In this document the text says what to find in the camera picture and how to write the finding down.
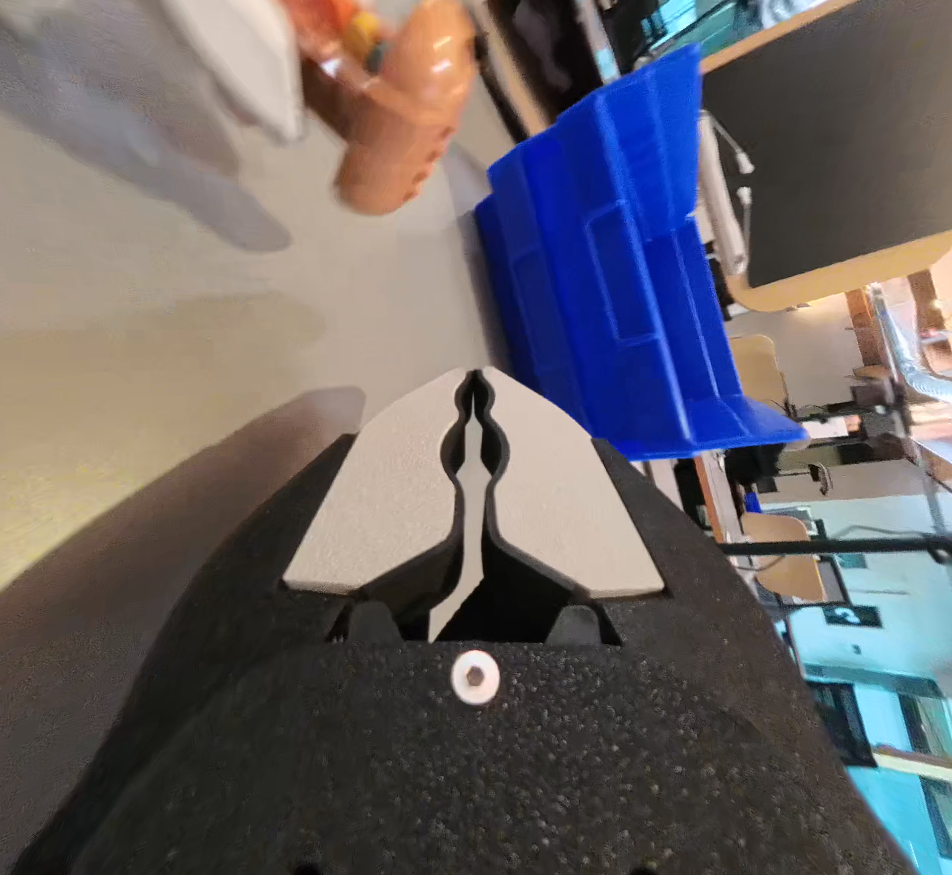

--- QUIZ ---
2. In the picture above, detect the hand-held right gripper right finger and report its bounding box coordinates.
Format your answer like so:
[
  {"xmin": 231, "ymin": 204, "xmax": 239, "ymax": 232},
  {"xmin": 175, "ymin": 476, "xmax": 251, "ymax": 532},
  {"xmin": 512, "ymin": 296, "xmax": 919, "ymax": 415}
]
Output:
[{"xmin": 476, "ymin": 366, "xmax": 666, "ymax": 601}]

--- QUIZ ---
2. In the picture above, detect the blue plastic bin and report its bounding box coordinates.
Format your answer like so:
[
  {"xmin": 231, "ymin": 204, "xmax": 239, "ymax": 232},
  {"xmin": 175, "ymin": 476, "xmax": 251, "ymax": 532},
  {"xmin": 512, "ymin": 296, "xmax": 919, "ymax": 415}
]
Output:
[{"xmin": 475, "ymin": 44, "xmax": 809, "ymax": 461}]

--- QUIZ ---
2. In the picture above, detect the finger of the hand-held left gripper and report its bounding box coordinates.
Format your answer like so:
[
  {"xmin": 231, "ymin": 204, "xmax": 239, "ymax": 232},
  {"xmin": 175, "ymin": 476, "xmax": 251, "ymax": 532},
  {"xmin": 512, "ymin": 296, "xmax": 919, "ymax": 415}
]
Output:
[{"xmin": 125, "ymin": 0, "xmax": 307, "ymax": 141}]

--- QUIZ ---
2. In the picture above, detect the black tripod stand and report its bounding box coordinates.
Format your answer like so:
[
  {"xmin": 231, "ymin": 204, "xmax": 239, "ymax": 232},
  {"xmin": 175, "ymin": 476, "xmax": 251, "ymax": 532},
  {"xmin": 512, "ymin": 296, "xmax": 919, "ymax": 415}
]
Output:
[{"xmin": 720, "ymin": 531, "xmax": 952, "ymax": 565}]

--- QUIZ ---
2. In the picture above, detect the white metal frame rail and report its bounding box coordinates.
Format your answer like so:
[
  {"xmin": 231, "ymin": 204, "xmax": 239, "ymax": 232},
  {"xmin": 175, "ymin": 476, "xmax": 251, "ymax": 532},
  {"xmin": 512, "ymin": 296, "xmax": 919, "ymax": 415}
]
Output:
[{"xmin": 698, "ymin": 109, "xmax": 756, "ymax": 279}]

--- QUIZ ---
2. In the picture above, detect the brown brick-built toy animal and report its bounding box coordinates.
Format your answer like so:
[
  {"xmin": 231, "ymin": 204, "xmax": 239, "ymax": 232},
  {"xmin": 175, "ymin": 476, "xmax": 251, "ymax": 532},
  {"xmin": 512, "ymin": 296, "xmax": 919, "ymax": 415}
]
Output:
[{"xmin": 264, "ymin": 0, "xmax": 478, "ymax": 216}]

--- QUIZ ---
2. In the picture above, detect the black wood-edged divider panel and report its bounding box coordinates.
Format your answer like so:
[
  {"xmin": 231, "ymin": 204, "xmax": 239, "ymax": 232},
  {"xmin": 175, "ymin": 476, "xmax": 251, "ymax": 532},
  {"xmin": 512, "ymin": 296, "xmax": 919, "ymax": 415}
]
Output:
[{"xmin": 698, "ymin": 0, "xmax": 952, "ymax": 314}]

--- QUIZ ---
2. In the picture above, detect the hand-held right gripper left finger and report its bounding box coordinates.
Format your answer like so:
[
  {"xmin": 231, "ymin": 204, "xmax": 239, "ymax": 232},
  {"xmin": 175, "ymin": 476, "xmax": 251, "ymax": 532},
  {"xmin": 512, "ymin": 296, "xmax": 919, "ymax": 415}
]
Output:
[{"xmin": 281, "ymin": 368, "xmax": 477, "ymax": 595}]

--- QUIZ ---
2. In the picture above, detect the cardboard box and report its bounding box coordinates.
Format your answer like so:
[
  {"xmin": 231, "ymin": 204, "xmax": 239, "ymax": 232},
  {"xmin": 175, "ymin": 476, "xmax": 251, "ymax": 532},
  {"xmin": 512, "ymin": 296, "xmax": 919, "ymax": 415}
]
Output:
[{"xmin": 450, "ymin": 0, "xmax": 622, "ymax": 143}]

